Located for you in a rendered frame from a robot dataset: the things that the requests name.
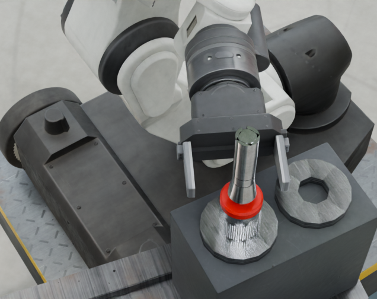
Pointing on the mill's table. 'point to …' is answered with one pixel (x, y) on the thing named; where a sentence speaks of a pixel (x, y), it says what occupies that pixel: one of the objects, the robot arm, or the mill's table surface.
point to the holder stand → (280, 237)
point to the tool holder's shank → (244, 166)
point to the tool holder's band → (239, 212)
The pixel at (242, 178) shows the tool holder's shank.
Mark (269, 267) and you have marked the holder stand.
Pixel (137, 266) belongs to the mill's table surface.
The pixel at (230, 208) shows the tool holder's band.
